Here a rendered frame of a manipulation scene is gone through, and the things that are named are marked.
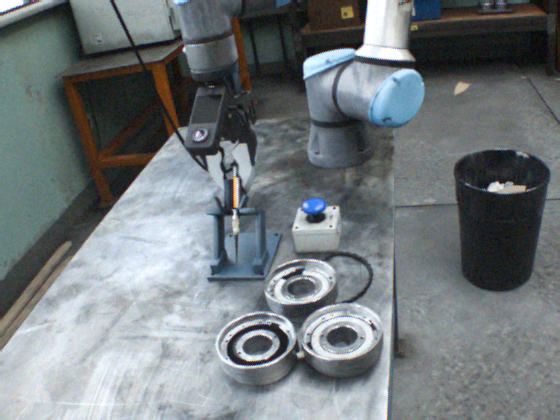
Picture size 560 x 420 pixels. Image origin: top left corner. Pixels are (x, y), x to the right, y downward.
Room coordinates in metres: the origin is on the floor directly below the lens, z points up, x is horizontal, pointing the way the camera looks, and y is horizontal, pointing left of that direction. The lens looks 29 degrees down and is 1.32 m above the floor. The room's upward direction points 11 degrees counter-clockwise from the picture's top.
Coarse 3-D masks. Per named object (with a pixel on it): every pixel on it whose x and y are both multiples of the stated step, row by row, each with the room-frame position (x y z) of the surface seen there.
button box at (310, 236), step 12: (300, 216) 0.80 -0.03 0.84; (324, 216) 0.78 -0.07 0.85; (336, 216) 0.78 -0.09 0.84; (300, 228) 0.77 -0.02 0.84; (312, 228) 0.76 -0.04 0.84; (324, 228) 0.75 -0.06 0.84; (336, 228) 0.76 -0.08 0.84; (300, 240) 0.76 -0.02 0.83; (312, 240) 0.76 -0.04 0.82; (324, 240) 0.75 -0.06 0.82; (336, 240) 0.75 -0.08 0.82; (300, 252) 0.76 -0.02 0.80; (312, 252) 0.76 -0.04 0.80
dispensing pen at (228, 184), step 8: (232, 168) 0.82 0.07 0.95; (232, 176) 0.81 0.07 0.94; (224, 184) 0.79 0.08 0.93; (232, 184) 0.79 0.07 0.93; (224, 192) 0.79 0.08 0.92; (232, 192) 0.78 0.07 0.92; (224, 200) 0.78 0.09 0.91; (232, 200) 0.78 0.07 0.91; (224, 208) 0.77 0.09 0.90; (232, 208) 0.77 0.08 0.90; (232, 216) 0.78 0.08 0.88; (232, 224) 0.77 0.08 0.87
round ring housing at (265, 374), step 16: (240, 320) 0.58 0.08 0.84; (256, 320) 0.58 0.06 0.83; (272, 320) 0.57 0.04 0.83; (288, 320) 0.55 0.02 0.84; (224, 336) 0.55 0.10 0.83; (256, 336) 0.55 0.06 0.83; (272, 336) 0.54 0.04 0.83; (288, 336) 0.54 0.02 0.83; (224, 352) 0.53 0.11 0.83; (240, 352) 0.52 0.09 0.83; (272, 352) 0.51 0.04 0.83; (288, 352) 0.50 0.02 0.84; (224, 368) 0.50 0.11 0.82; (240, 368) 0.48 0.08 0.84; (256, 368) 0.48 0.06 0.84; (272, 368) 0.48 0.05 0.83; (288, 368) 0.49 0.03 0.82; (256, 384) 0.48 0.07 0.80
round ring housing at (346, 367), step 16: (336, 304) 0.57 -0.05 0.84; (352, 304) 0.56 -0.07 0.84; (320, 320) 0.56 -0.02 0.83; (368, 320) 0.54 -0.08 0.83; (304, 336) 0.53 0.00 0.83; (320, 336) 0.52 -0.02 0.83; (336, 336) 0.54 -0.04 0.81; (352, 336) 0.53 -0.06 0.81; (304, 352) 0.50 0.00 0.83; (336, 352) 0.49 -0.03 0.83; (368, 352) 0.47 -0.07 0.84; (320, 368) 0.48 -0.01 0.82; (336, 368) 0.47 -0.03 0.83; (352, 368) 0.46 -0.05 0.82; (368, 368) 0.48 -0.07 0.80
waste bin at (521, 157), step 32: (480, 160) 1.72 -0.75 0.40; (512, 160) 1.69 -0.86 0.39; (480, 192) 1.46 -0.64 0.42; (512, 192) 1.41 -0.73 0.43; (544, 192) 1.43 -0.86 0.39; (480, 224) 1.47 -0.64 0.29; (512, 224) 1.41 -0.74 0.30; (480, 256) 1.48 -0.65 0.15; (512, 256) 1.42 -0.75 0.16; (512, 288) 1.44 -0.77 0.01
